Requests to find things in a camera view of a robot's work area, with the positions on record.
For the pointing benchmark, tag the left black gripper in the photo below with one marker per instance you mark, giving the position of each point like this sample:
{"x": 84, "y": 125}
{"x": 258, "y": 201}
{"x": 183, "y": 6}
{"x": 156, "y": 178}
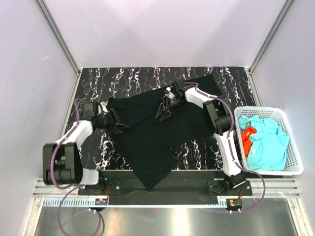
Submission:
{"x": 112, "y": 121}

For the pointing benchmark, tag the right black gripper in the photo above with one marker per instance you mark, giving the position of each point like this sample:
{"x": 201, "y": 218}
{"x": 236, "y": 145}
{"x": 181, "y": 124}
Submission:
{"x": 166, "y": 105}

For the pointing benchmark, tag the black t shirt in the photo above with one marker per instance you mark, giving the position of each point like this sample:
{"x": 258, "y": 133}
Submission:
{"x": 146, "y": 144}

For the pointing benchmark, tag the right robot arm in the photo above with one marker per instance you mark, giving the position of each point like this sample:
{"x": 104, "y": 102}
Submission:
{"x": 218, "y": 115}

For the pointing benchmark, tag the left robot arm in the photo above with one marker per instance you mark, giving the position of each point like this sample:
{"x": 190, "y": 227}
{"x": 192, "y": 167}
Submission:
{"x": 62, "y": 166}

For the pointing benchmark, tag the black marbled table mat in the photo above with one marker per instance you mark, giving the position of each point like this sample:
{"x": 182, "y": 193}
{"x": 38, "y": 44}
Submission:
{"x": 99, "y": 84}

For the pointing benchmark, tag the left connector board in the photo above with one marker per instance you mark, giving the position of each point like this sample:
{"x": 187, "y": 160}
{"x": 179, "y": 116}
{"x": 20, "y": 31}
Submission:
{"x": 101, "y": 202}

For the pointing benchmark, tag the connector board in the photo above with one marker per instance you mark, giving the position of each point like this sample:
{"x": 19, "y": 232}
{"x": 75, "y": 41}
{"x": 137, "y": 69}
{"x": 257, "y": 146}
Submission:
{"x": 235, "y": 203}
{"x": 101, "y": 202}

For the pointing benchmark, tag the orange t shirt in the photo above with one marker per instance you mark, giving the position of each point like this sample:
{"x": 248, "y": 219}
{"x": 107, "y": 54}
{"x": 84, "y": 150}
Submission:
{"x": 247, "y": 144}

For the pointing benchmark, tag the white plastic laundry basket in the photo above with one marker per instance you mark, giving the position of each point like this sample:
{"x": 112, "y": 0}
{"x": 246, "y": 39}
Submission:
{"x": 293, "y": 164}

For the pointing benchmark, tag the teal t shirt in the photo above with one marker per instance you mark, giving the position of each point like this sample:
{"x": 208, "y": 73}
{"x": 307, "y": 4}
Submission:
{"x": 269, "y": 144}

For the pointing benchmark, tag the right connector board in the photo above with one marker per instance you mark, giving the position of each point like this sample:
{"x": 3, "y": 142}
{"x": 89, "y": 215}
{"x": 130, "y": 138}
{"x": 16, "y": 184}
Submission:
{"x": 235, "y": 203}

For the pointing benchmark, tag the left aluminium frame post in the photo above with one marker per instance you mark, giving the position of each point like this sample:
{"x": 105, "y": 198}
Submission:
{"x": 57, "y": 34}

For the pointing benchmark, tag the aluminium frame post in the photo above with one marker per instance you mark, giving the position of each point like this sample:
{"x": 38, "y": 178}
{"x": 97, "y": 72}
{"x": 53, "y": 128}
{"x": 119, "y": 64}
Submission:
{"x": 57, "y": 34}
{"x": 271, "y": 34}

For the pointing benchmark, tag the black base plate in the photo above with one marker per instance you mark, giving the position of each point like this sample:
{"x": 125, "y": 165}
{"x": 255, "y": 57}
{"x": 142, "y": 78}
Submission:
{"x": 178, "y": 188}

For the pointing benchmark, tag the white slotted cable duct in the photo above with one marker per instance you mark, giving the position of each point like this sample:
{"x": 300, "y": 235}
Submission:
{"x": 90, "y": 202}

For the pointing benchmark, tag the right aluminium frame post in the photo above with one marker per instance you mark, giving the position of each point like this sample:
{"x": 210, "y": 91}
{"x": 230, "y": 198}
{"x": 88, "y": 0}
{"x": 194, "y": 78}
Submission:
{"x": 271, "y": 34}

